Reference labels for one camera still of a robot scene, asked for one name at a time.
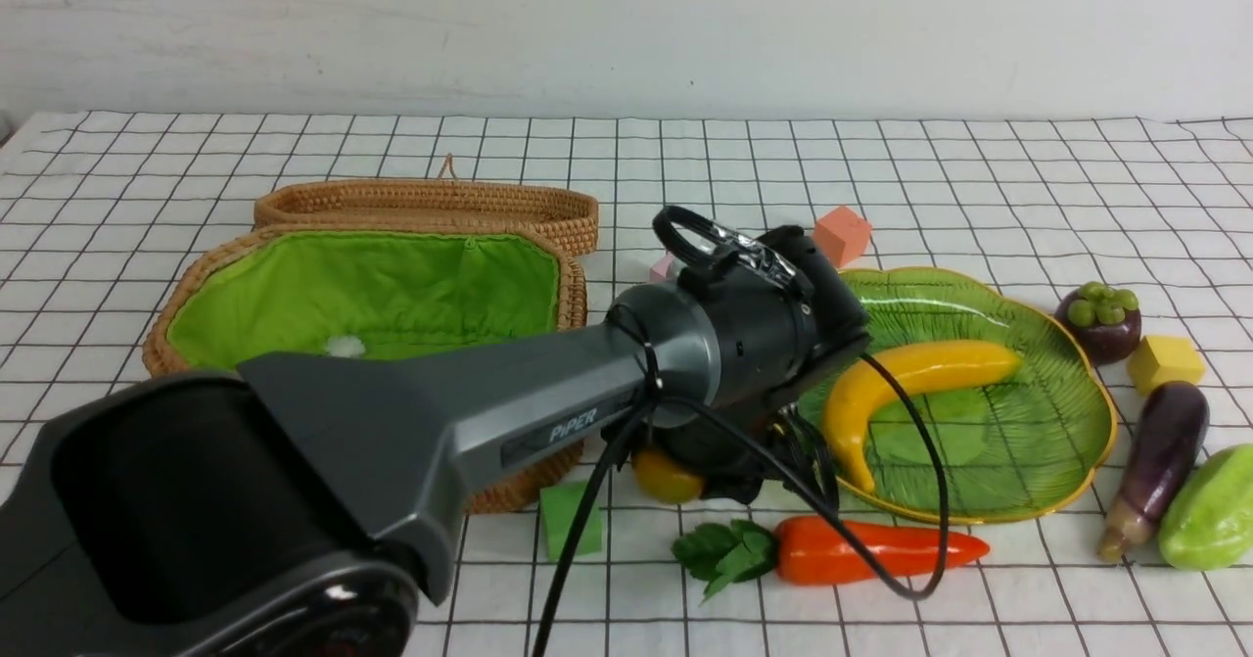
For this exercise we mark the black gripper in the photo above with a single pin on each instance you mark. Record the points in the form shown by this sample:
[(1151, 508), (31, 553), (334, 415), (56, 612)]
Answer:
[(729, 469)]

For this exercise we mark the orange yellow plastic mango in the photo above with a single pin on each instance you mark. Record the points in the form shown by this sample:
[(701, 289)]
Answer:
[(661, 479)]

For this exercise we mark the orange plastic carrot green leaves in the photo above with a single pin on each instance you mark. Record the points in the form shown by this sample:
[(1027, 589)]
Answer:
[(807, 551)]

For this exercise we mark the yellow plastic banana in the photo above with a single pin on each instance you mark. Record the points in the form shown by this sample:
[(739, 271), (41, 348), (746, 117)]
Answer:
[(906, 372)]

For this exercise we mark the dark purple plastic mangosteen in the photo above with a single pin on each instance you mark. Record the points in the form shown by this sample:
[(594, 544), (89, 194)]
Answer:
[(1105, 321)]

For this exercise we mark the purple plastic eggplant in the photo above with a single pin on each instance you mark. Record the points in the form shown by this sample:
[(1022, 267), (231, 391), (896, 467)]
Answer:
[(1171, 430)]

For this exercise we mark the light green plastic gourd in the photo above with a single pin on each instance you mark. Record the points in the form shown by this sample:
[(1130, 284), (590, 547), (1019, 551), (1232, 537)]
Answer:
[(1208, 527)]

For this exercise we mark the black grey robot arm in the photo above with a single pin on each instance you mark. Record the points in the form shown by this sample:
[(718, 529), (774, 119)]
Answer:
[(302, 505)]

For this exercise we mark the green foam cube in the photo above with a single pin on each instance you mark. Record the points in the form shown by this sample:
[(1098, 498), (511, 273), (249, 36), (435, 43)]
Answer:
[(558, 506)]

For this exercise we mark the pink foam cube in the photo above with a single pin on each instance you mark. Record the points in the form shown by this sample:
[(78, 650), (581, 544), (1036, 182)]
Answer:
[(664, 268)]

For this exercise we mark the orange foam cube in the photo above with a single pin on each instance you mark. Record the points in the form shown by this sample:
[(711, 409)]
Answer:
[(843, 235)]

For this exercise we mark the green leaf-shaped glass plate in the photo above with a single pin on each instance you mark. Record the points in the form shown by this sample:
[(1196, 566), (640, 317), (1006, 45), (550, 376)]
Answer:
[(1011, 451)]

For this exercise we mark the woven wicker basket lid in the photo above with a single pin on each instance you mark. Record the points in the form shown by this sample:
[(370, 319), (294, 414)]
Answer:
[(570, 220)]

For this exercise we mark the yellow foam cube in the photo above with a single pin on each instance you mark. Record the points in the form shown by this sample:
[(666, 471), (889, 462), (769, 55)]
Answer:
[(1159, 359)]

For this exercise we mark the woven wicker basket green lining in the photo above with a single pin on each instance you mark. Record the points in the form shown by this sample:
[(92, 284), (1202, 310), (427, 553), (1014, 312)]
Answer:
[(391, 356)]

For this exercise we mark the white grid tablecloth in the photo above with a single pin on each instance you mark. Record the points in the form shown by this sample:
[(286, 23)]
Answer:
[(102, 211)]

